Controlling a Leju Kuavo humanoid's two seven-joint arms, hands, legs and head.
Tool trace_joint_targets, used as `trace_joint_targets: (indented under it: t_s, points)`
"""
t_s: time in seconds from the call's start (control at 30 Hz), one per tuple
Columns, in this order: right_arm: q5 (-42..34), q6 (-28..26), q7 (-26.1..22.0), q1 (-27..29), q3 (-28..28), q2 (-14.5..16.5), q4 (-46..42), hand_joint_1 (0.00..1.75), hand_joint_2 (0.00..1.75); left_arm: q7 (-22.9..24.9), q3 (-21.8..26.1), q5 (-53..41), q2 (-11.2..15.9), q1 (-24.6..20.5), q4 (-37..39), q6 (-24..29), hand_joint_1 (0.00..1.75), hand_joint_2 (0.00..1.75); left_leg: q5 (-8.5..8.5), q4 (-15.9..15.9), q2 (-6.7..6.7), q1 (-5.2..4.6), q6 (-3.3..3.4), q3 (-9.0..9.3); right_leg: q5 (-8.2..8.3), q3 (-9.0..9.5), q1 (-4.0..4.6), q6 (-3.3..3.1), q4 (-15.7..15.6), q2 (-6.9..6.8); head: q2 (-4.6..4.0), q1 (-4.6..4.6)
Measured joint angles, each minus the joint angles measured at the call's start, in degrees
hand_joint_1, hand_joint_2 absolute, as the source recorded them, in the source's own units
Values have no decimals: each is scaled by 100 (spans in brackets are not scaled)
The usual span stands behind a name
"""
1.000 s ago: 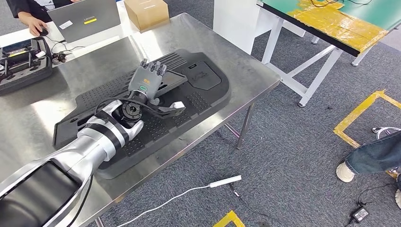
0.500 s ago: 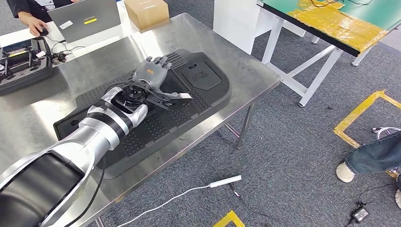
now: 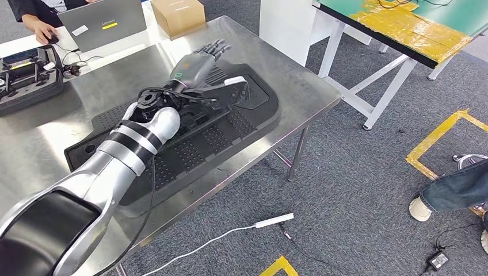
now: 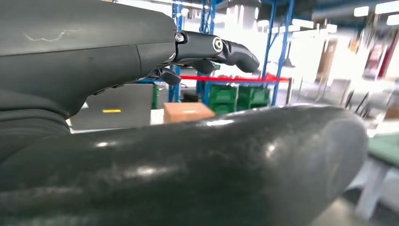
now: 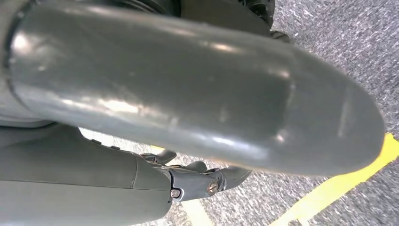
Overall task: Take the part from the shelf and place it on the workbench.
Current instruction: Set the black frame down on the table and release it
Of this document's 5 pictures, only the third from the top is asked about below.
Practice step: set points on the black power adapter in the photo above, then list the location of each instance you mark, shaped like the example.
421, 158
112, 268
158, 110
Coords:
438, 261

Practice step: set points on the white power strip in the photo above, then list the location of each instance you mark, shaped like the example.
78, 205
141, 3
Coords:
274, 220

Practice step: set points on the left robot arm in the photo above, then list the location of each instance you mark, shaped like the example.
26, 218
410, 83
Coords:
114, 163

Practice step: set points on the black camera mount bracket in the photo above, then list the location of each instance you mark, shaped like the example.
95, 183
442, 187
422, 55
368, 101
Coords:
228, 95

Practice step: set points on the white cabinet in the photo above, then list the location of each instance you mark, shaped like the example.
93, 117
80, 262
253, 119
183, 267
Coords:
286, 26

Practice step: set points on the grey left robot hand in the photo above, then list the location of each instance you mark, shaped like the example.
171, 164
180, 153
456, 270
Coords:
192, 68

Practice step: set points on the person's leg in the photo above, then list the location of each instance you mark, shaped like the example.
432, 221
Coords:
457, 190

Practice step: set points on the white desk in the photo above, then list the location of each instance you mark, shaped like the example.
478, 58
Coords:
126, 40

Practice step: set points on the black computer mouse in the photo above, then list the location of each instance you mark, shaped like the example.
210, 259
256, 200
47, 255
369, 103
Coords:
54, 39

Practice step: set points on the brown cardboard box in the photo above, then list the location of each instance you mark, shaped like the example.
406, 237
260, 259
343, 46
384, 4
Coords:
179, 15

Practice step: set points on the black earphones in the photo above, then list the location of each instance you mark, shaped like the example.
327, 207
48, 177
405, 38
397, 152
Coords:
71, 71

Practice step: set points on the person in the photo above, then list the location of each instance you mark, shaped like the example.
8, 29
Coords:
26, 7

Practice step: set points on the green top white table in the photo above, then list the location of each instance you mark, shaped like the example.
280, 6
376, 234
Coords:
450, 15

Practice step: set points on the white metal chair base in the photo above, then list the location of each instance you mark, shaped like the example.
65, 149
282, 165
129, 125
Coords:
463, 158

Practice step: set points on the black foam equipment case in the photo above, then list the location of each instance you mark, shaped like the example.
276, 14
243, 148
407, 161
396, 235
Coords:
38, 95

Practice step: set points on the grey laptop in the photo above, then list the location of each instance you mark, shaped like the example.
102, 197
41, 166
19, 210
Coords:
103, 19

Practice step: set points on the black handheld device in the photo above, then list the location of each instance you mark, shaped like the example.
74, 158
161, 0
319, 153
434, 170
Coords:
23, 72

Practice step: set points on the stainless steel workbench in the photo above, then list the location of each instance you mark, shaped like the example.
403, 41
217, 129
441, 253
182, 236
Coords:
289, 76

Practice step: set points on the yellow tape patch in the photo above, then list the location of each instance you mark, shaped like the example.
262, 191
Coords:
411, 34

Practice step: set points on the person's foot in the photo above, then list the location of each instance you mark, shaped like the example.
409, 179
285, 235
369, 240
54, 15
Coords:
419, 209
485, 242

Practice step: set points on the black perforated fixture tray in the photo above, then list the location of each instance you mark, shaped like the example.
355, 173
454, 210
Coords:
263, 114

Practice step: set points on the person's hand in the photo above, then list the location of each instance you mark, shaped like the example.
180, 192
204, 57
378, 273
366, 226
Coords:
38, 28

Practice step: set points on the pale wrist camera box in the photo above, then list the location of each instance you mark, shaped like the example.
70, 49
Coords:
234, 80

